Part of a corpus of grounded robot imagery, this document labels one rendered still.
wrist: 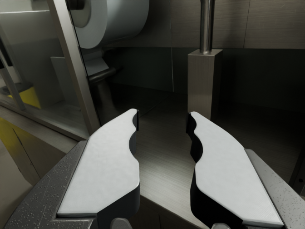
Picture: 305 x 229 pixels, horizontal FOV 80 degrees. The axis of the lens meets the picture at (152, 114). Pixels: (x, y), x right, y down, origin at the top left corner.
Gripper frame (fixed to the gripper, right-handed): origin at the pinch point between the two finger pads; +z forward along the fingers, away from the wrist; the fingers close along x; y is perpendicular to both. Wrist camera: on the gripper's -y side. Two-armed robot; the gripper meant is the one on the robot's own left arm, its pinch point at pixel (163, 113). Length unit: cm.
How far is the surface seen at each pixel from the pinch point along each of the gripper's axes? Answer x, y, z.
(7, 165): -156, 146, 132
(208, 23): 15, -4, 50
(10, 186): -131, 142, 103
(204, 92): 16, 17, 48
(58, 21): -24.4, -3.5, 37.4
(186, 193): 8.6, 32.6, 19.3
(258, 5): 35, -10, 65
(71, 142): -31, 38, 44
